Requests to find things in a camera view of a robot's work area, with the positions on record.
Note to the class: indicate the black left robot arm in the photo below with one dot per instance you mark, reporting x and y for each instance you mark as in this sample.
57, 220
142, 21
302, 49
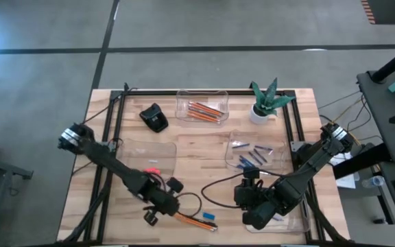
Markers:
108, 159

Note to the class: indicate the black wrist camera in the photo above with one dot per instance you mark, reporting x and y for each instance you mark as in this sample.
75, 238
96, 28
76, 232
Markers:
175, 184
251, 172

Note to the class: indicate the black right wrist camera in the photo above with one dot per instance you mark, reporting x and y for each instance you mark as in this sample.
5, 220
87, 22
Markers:
251, 172

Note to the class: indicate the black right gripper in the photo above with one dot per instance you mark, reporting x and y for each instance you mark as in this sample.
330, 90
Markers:
259, 202

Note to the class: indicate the black pen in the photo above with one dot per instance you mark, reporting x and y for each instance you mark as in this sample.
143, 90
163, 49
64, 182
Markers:
204, 222

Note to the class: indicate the blue eraser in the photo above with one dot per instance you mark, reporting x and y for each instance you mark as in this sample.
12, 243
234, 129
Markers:
208, 215

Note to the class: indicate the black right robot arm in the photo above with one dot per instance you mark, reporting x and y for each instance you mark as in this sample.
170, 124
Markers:
317, 154

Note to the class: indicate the white and blue pen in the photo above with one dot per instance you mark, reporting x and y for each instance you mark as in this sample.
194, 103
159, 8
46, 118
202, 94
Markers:
278, 218

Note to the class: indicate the white papers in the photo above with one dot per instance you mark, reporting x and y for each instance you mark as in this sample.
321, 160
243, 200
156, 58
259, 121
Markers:
345, 182

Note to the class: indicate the dark blue pens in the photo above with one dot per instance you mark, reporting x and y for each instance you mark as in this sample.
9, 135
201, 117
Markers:
264, 147

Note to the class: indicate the clear plastic bottle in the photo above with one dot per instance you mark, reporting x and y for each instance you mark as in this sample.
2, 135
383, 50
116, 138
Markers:
372, 182

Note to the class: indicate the dark blue crayon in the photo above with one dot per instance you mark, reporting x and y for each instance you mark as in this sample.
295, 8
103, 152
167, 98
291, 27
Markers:
241, 145

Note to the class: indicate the grey side desk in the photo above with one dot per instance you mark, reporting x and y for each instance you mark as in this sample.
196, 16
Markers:
382, 120

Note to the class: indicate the black handheld device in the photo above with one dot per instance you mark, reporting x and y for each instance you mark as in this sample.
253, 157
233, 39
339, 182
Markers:
153, 120

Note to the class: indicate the snake plant in white pot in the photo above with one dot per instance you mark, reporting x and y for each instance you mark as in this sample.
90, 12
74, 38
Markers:
267, 99

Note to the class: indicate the black metal table frame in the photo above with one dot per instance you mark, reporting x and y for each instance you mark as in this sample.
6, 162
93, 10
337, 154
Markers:
149, 93

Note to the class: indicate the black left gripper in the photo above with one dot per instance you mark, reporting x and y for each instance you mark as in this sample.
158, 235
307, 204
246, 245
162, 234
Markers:
159, 202

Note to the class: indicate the small clear plastic bin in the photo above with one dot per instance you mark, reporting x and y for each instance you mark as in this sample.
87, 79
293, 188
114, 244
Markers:
183, 97

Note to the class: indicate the red striped floor mat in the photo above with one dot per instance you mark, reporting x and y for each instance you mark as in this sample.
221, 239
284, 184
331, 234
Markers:
389, 12

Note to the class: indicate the black desk beam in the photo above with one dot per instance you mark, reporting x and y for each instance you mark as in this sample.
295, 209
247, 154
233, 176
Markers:
362, 161

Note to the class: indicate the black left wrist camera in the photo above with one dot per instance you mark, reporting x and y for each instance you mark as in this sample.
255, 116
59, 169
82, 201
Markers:
175, 184

